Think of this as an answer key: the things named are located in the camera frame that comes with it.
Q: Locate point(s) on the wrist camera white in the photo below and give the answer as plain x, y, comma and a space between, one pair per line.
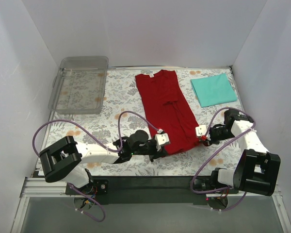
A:
162, 138
201, 132

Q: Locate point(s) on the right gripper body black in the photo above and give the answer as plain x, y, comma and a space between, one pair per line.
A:
209, 138

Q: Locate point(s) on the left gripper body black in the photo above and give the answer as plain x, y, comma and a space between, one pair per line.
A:
155, 150

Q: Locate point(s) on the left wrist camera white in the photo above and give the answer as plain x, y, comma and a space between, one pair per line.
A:
162, 138

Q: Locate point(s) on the folded teal t shirt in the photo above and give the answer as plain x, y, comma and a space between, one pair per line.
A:
213, 90

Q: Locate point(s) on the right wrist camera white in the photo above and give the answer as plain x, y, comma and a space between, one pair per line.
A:
201, 132

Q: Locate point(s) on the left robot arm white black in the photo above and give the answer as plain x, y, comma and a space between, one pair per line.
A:
62, 160

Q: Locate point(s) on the red t shirt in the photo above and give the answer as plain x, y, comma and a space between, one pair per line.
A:
166, 108

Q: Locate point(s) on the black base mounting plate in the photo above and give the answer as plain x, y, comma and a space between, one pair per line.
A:
144, 189

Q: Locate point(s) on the clear plastic bin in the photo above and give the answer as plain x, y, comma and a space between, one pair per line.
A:
79, 86

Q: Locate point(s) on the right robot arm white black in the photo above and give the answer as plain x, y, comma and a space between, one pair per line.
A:
257, 169

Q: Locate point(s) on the aluminium frame rail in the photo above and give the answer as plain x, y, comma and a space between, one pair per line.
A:
51, 208

